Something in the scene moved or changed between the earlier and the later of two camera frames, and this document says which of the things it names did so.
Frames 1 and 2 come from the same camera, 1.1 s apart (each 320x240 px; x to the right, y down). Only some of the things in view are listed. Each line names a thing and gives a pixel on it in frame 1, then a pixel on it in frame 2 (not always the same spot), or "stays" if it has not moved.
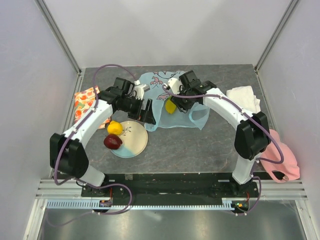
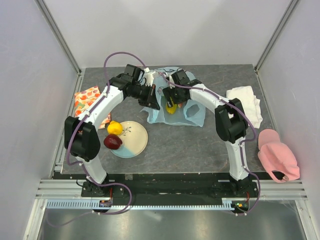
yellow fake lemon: (114, 127) stays
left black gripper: (146, 116) -> (151, 100)
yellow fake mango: (170, 106) stays
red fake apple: (112, 141) stays
